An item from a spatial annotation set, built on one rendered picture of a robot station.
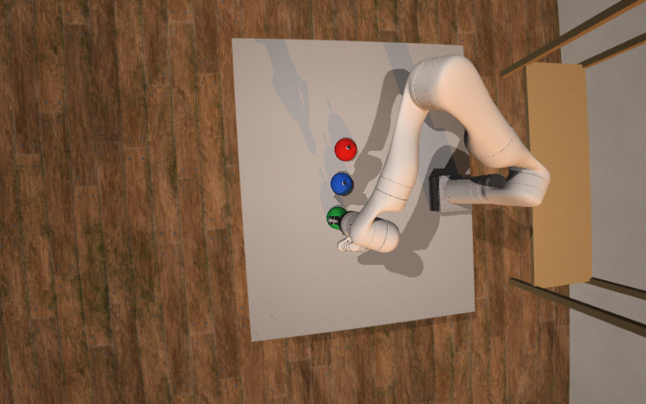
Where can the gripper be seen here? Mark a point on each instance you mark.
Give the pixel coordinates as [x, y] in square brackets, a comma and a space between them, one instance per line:
[336, 220]

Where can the red bell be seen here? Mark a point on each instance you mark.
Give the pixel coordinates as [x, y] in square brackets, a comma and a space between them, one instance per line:
[345, 149]

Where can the blue dome bell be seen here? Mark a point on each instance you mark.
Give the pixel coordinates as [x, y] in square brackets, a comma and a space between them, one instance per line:
[341, 183]

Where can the green bell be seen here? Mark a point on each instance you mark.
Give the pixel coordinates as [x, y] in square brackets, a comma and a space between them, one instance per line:
[336, 211]

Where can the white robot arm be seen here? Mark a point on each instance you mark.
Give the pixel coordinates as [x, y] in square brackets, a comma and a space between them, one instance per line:
[451, 84]

